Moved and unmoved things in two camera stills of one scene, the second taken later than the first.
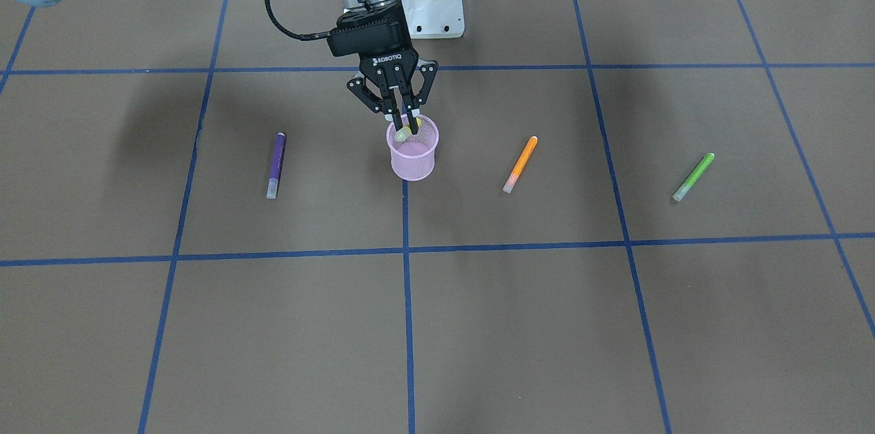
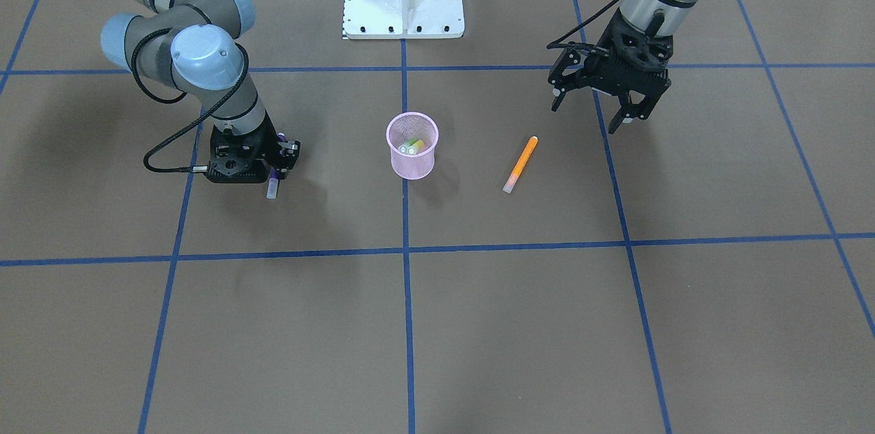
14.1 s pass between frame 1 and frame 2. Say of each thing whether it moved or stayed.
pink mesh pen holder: stayed
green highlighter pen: moved
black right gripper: moved
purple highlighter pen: stayed
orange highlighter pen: stayed
